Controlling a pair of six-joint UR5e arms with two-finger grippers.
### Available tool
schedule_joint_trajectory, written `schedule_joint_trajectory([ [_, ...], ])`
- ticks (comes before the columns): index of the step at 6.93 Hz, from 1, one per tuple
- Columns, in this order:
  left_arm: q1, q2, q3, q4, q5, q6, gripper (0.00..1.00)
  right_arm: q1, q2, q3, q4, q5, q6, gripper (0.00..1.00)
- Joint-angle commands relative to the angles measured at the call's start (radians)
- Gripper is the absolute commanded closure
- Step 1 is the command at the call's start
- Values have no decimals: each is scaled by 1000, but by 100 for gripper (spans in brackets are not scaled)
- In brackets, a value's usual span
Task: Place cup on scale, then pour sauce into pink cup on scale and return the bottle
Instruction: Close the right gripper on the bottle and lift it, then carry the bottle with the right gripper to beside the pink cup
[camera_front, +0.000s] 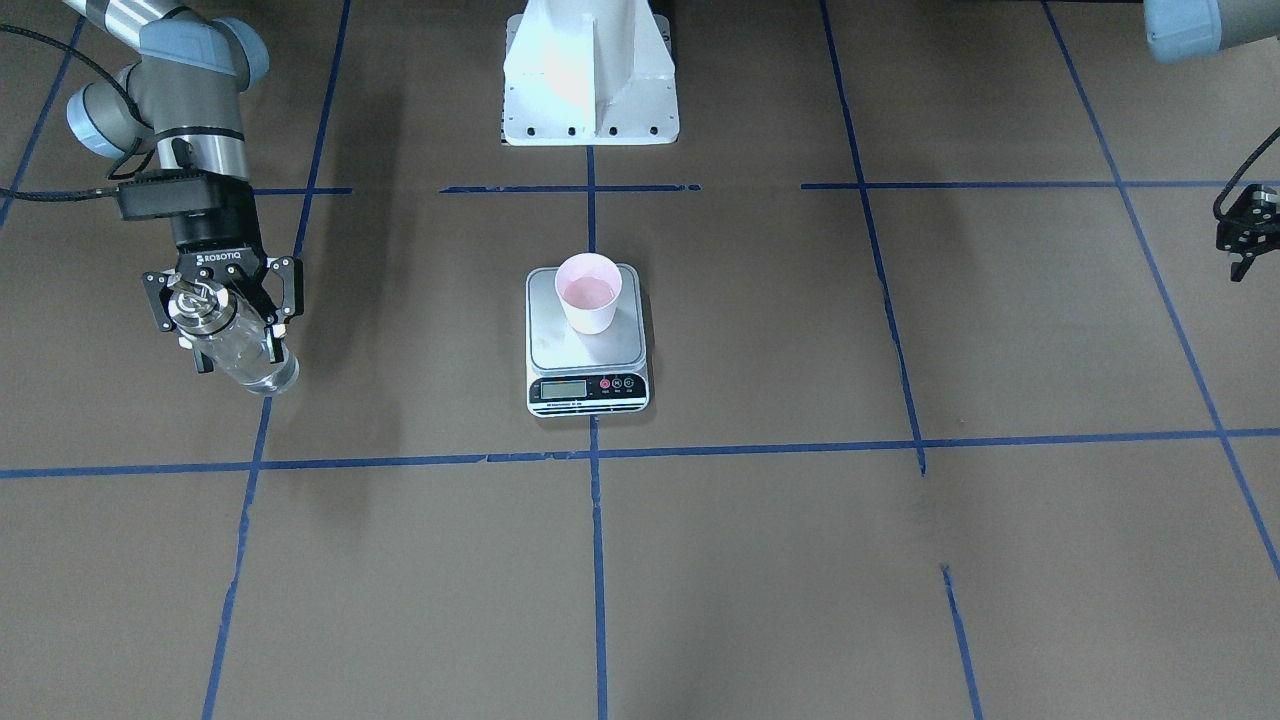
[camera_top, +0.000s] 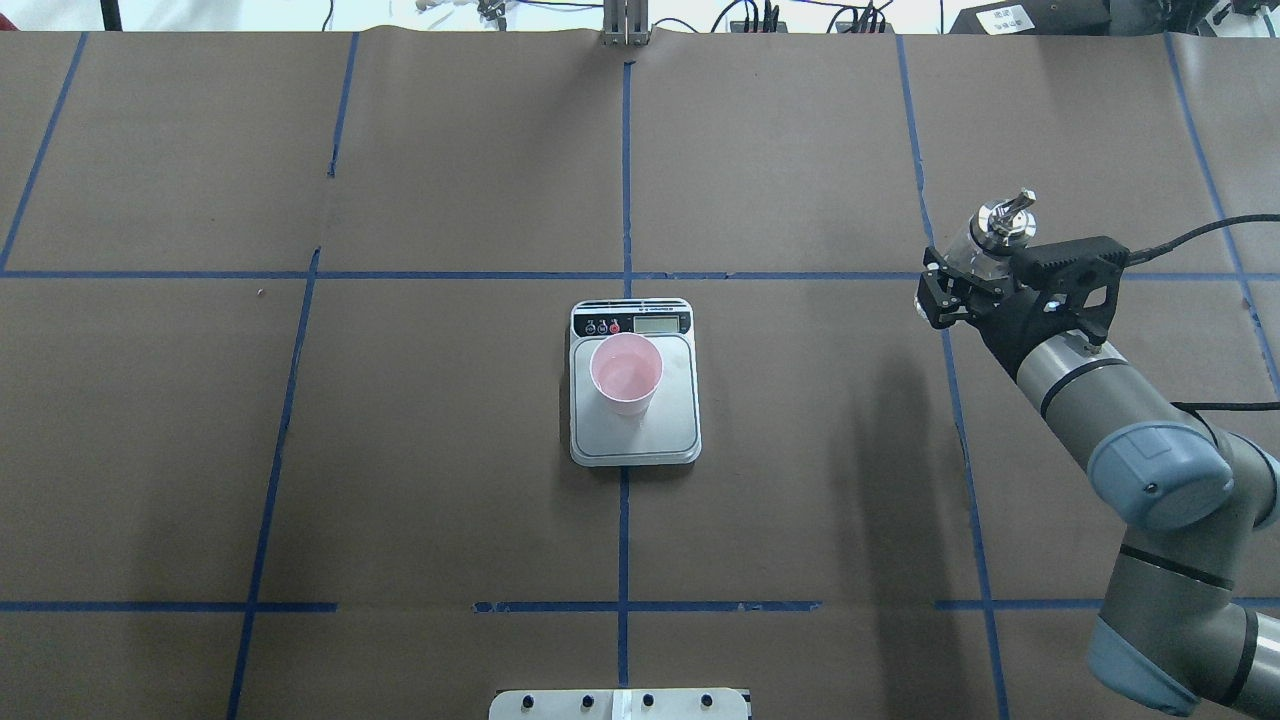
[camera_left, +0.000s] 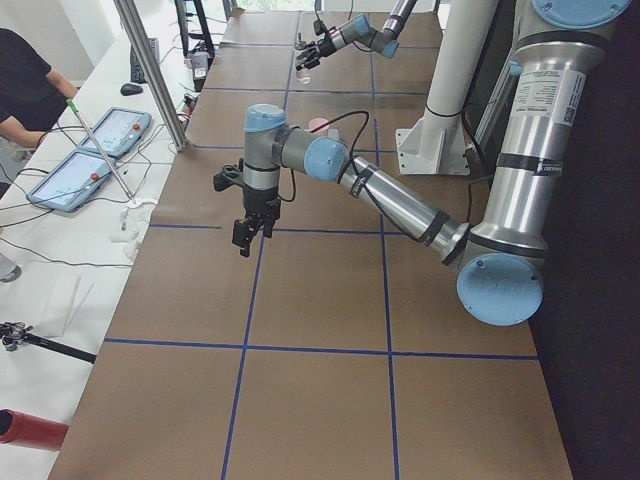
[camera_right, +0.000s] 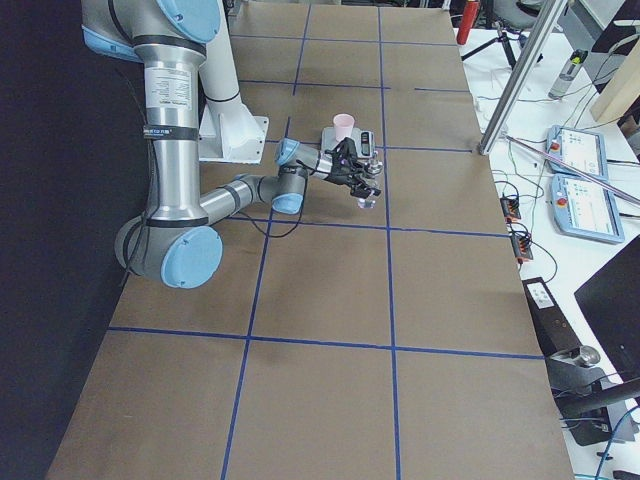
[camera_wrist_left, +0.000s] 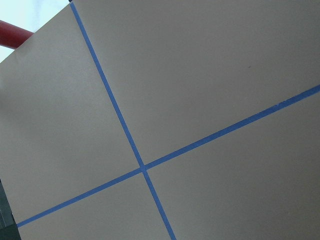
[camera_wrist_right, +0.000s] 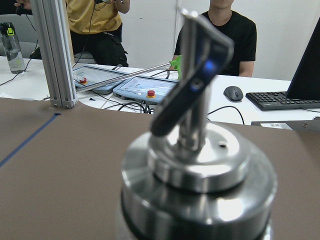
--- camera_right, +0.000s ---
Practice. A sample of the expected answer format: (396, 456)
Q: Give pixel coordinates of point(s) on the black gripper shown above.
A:
(343, 174)

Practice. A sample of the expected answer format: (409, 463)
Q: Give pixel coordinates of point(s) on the glass sauce bottle steel spout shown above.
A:
(369, 203)

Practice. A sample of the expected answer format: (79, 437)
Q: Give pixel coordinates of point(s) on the pink plastic cup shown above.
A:
(343, 125)

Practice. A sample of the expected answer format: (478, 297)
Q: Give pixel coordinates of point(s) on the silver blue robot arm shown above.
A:
(194, 113)

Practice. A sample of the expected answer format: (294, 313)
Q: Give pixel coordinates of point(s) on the silver digital kitchen scale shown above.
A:
(363, 139)

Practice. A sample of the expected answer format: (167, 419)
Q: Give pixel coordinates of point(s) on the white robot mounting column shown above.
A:
(229, 132)

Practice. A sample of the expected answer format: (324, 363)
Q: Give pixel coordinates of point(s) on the upper orange black connector box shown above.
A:
(510, 208)

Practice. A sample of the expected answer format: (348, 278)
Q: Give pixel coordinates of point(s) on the orange black connector box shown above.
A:
(510, 208)
(521, 242)

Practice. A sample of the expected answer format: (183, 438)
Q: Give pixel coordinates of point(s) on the lower orange black connector box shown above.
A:
(521, 242)

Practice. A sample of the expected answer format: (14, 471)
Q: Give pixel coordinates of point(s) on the red cylinder bottle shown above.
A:
(468, 18)

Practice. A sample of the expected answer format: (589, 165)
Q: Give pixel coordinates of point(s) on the lower blue teach pendant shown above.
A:
(585, 210)

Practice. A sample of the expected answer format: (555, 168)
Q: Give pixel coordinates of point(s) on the blue teach pendant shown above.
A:
(581, 149)
(585, 210)

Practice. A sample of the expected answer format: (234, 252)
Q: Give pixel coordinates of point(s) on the upper blue teach pendant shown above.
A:
(581, 149)

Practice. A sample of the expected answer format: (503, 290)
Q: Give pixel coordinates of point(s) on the clear water bottle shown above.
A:
(567, 74)

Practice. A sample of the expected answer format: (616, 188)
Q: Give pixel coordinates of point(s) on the black box white label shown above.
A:
(553, 330)

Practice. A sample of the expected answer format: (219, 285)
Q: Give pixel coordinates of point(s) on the wooden board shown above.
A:
(622, 92)

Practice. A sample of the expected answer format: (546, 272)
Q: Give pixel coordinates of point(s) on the black monitor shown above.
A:
(609, 301)

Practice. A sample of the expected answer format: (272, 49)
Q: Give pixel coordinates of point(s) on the black clamp metal knob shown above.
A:
(591, 405)

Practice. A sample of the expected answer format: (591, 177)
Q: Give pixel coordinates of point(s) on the aluminium frame post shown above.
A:
(542, 28)

